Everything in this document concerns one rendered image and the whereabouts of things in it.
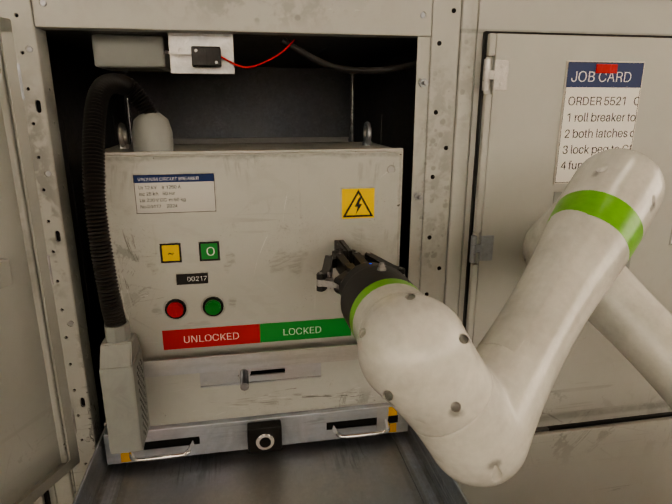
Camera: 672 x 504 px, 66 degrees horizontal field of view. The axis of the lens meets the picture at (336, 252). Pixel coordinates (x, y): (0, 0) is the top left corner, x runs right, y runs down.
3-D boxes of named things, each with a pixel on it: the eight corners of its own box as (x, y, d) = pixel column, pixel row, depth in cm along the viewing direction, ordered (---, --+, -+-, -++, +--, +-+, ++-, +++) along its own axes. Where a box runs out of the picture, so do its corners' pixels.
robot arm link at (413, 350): (451, 295, 45) (349, 372, 45) (518, 392, 49) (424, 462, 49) (401, 251, 58) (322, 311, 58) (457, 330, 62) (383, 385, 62)
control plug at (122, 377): (143, 452, 79) (131, 347, 74) (109, 456, 78) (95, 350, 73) (151, 422, 86) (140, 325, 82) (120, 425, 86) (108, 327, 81)
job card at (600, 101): (628, 182, 96) (647, 61, 90) (554, 184, 93) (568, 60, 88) (626, 181, 97) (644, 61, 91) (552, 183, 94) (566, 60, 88)
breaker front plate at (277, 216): (394, 411, 97) (403, 153, 84) (121, 440, 89) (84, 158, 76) (392, 407, 98) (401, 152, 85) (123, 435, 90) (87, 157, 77)
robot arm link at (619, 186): (638, 213, 83) (570, 172, 86) (696, 162, 72) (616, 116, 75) (597, 292, 75) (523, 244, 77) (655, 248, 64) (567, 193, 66)
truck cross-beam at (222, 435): (408, 431, 99) (409, 403, 97) (107, 465, 89) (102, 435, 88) (400, 416, 103) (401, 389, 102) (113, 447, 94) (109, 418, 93)
